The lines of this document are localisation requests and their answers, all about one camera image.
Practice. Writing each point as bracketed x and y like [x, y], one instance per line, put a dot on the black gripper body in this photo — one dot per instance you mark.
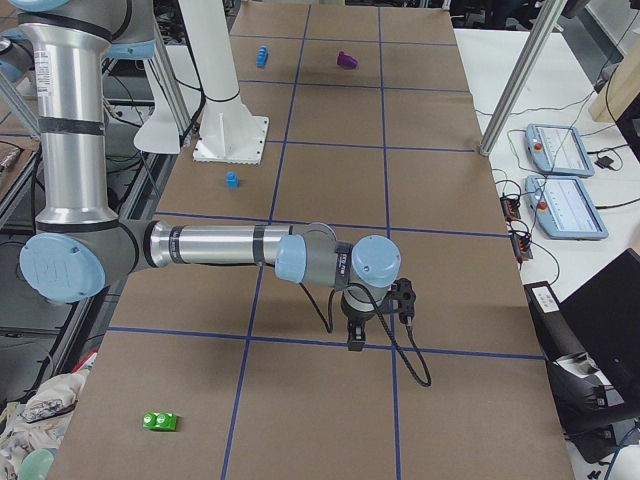
[356, 318]

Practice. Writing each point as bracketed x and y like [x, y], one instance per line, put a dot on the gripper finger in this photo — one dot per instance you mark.
[360, 337]
[352, 339]

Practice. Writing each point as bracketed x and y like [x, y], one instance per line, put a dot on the purple trapezoid block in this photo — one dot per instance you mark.
[346, 61]

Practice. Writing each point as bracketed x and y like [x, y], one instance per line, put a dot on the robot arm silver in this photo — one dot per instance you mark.
[81, 245]

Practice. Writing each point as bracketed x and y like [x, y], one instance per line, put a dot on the orange relay board near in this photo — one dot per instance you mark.
[521, 245]

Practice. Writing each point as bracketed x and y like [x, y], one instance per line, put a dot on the orange relay board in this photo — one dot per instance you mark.
[521, 245]
[510, 207]

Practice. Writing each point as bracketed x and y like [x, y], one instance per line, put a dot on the small blue block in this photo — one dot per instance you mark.
[232, 180]

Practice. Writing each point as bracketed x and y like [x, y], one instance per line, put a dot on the orange relay board far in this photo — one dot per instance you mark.
[510, 207]

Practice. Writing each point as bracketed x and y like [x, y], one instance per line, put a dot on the green brick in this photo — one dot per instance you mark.
[160, 421]

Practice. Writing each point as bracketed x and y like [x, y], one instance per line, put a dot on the near teach pendant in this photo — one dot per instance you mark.
[563, 209]

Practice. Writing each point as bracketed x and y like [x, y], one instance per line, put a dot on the teach pendant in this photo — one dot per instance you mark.
[558, 150]
[563, 209]

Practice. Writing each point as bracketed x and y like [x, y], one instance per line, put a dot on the far teach pendant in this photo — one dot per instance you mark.
[558, 150]

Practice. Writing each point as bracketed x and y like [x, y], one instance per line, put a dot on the long blue brick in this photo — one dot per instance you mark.
[262, 56]

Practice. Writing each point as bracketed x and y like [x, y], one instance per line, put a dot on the patterned cloth bag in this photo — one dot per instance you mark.
[41, 422]

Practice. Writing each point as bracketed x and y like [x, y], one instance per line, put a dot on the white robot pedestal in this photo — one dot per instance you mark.
[228, 131]

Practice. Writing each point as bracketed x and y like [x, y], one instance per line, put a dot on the aluminium frame post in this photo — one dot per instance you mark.
[536, 40]

